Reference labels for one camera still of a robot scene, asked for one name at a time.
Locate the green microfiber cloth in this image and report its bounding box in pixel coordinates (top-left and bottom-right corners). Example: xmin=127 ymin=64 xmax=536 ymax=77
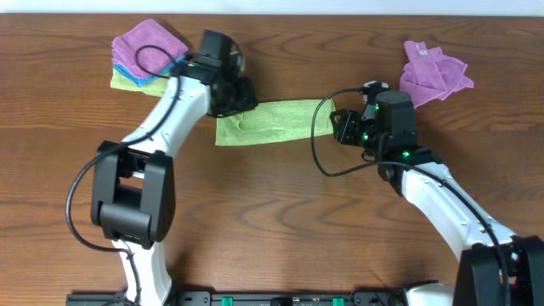
xmin=215 ymin=99 xmax=336 ymax=146

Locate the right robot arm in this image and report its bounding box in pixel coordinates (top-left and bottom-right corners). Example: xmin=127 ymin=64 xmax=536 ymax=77
xmin=330 ymin=91 xmax=543 ymax=305

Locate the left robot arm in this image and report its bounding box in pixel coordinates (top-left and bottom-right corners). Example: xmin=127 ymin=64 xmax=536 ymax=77
xmin=91 ymin=30 xmax=258 ymax=305

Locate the folded green cloth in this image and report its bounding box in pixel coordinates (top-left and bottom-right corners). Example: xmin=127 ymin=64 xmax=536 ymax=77
xmin=110 ymin=69 xmax=167 ymax=98

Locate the folded purple cloth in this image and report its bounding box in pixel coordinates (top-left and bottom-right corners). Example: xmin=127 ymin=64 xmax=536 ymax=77
xmin=111 ymin=19 xmax=189 ymax=80

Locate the crumpled purple cloth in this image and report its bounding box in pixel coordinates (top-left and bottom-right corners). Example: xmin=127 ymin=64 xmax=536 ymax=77
xmin=399 ymin=41 xmax=474 ymax=108

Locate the folded blue cloth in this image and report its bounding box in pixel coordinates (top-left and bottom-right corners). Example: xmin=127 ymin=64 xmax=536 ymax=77
xmin=111 ymin=54 xmax=190 ymax=88

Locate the right black cable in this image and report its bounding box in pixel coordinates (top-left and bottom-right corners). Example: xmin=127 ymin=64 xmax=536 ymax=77
xmin=310 ymin=87 xmax=511 ymax=306

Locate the black cable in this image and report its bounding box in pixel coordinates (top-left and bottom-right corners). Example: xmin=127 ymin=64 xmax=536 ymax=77
xmin=65 ymin=44 xmax=188 ymax=306
xmin=310 ymin=87 xmax=511 ymax=306

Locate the left black cable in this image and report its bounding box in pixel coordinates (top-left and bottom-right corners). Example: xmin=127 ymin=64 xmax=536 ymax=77
xmin=65 ymin=44 xmax=188 ymax=306

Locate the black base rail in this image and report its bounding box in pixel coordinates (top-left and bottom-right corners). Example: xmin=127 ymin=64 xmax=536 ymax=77
xmin=65 ymin=290 xmax=426 ymax=306

